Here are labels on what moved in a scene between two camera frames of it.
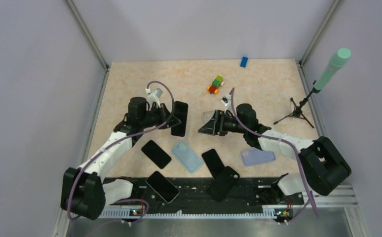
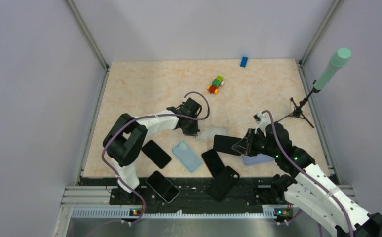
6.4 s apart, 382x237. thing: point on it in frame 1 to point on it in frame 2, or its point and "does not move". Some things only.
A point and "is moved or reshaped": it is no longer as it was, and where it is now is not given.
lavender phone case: [250, 157] does not move
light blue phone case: [186, 157] does not move
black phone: [214, 163] does not move
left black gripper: [163, 112] to [192, 132]
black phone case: [223, 184] does not move
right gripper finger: [212, 126] to [243, 146]
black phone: [181, 112] is moved or reshaped
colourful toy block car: [216, 83] does not move
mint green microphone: [337, 61] does not move
